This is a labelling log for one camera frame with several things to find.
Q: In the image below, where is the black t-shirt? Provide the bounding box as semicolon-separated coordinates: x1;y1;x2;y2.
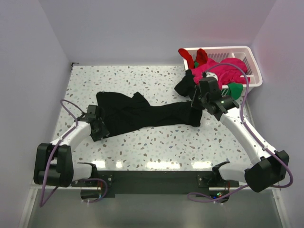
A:
95;69;204;138

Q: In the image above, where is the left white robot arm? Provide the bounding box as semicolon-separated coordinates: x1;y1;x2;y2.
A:
33;118;109;187

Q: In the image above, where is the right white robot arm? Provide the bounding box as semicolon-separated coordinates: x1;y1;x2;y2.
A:
191;86;289;192

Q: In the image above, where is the green garment in basket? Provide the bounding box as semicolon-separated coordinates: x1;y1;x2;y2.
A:
192;60;244;100

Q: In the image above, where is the red garment in basket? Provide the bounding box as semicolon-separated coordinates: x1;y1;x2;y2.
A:
178;48;209;69

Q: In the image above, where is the pink t-shirt in basket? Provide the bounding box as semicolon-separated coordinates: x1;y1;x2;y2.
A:
191;58;246;89

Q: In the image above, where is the white plastic laundry basket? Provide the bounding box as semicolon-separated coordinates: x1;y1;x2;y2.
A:
182;46;263;97

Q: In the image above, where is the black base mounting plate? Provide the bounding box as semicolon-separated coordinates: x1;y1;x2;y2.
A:
71;170;239;198

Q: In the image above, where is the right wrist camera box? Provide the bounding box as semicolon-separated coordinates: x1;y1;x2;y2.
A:
199;77;221;95

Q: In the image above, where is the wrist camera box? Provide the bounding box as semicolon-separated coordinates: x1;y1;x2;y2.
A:
84;104;105;119
199;77;221;95

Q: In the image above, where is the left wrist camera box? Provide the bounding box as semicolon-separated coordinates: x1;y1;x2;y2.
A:
84;104;105;119

